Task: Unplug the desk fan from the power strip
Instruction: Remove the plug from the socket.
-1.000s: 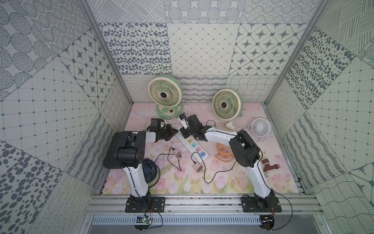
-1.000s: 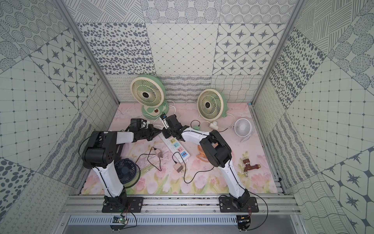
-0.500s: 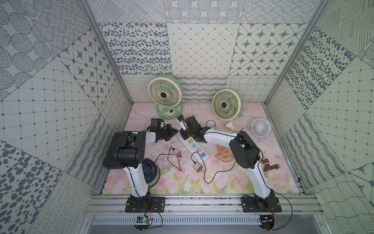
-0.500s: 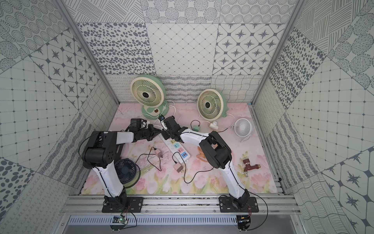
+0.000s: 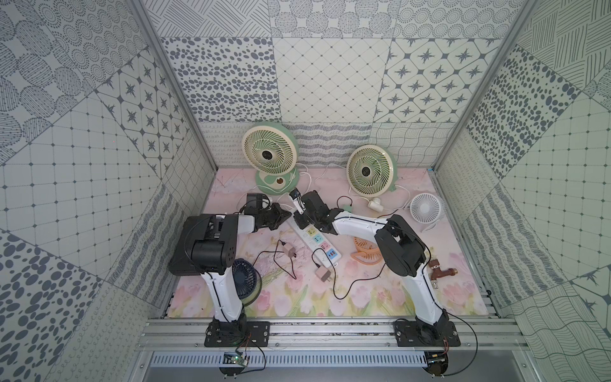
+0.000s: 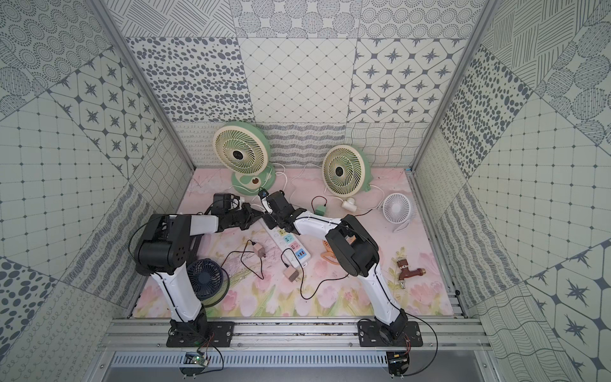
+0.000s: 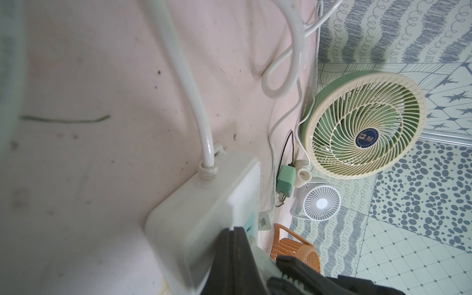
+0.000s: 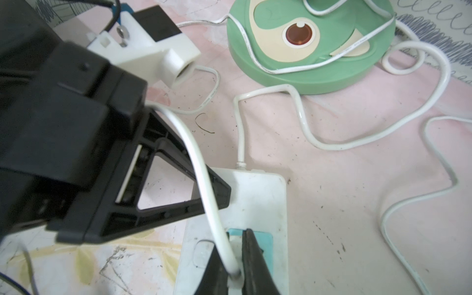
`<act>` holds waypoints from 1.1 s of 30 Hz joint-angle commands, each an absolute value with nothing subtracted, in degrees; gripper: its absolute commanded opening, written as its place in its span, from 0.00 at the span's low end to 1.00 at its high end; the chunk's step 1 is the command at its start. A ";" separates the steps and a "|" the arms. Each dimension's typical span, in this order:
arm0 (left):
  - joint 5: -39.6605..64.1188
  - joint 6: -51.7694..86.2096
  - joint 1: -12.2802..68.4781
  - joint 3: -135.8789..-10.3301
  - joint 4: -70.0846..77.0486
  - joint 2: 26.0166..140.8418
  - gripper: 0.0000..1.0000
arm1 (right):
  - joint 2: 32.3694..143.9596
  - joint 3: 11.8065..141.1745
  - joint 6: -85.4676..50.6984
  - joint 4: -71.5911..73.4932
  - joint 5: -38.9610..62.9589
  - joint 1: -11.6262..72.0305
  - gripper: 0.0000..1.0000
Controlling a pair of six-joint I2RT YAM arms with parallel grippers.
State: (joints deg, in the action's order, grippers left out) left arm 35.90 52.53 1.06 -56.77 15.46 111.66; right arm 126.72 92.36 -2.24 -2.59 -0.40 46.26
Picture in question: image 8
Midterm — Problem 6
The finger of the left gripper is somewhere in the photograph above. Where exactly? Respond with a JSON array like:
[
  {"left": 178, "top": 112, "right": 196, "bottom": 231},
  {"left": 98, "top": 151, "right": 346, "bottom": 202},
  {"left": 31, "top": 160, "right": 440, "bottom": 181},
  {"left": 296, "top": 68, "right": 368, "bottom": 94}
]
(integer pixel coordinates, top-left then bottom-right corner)
[{"left": 55, "top": 110, "right": 232, "bottom": 245}]

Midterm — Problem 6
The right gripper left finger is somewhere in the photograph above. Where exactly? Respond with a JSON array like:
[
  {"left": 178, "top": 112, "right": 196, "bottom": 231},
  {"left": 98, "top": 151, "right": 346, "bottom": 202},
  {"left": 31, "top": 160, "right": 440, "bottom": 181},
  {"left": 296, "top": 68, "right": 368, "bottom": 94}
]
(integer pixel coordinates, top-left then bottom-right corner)
[{"left": 194, "top": 247, "right": 229, "bottom": 295}]

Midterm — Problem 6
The floral pink table mat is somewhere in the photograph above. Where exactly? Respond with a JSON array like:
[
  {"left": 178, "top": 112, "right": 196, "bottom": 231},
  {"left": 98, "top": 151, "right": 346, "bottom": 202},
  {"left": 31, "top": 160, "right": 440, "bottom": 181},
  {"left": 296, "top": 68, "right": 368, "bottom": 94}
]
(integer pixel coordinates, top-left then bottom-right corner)
[{"left": 0, "top": 0, "right": 472, "bottom": 295}]

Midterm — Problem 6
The white cable of fan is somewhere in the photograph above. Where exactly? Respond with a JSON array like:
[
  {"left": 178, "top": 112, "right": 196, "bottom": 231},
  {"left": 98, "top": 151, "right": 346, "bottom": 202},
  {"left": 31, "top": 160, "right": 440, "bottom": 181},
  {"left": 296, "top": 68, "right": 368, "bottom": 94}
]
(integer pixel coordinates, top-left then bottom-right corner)
[
  {"left": 379, "top": 116, "right": 472, "bottom": 295},
  {"left": 145, "top": 101, "right": 242, "bottom": 277}
]

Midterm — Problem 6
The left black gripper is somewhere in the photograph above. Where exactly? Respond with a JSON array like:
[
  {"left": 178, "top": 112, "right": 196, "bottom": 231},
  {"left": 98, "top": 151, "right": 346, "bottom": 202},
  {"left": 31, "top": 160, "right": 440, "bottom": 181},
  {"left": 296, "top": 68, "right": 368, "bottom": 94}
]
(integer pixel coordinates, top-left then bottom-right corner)
[{"left": 1, "top": 43, "right": 148, "bottom": 236}]

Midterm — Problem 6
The left green cream desk fan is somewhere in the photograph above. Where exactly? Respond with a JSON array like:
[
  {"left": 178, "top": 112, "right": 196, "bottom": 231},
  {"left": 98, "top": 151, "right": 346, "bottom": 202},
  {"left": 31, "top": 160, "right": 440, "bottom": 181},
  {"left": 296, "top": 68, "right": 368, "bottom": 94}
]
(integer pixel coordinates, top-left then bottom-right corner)
[{"left": 227, "top": 1, "right": 395, "bottom": 95}]

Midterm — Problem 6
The white cable of right fan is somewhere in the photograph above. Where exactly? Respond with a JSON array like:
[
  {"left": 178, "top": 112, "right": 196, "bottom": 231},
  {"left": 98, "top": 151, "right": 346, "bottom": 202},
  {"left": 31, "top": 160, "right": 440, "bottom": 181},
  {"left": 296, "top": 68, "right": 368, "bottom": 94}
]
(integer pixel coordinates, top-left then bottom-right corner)
[{"left": 379, "top": 116, "right": 472, "bottom": 295}]

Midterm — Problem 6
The white cable of left fan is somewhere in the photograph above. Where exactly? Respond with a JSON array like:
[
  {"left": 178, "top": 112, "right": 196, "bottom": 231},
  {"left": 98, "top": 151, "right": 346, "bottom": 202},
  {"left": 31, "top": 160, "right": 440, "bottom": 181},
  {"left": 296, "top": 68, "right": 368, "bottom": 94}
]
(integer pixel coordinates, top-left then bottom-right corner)
[{"left": 145, "top": 101, "right": 242, "bottom": 277}]

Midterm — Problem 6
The white power strip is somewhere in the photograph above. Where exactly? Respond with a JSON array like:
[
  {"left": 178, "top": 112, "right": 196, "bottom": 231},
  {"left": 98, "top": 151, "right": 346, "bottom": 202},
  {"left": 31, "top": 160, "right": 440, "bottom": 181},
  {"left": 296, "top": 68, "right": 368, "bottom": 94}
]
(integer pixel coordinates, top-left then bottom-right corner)
[{"left": 174, "top": 138, "right": 289, "bottom": 295}]

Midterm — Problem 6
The white plug of fan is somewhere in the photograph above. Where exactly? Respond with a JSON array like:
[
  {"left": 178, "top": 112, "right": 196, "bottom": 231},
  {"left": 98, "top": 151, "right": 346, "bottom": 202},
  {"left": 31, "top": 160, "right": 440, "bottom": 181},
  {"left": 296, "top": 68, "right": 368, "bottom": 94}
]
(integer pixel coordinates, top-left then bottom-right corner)
[{"left": 227, "top": 236, "right": 245, "bottom": 295}]

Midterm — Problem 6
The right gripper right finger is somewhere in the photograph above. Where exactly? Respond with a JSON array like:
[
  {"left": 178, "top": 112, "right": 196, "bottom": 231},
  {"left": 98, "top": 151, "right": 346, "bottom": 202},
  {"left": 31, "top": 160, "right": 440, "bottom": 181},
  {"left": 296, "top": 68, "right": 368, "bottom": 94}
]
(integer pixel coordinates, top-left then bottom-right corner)
[{"left": 242, "top": 229, "right": 280, "bottom": 295}]

